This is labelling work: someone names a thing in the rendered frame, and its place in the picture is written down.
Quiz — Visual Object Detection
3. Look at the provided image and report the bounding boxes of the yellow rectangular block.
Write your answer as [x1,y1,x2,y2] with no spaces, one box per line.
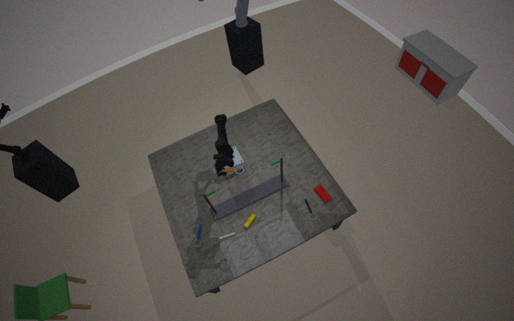
[244,214,256,228]

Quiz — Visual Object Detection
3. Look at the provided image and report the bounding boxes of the red rectangular block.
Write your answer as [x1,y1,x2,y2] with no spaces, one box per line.
[314,184,331,203]

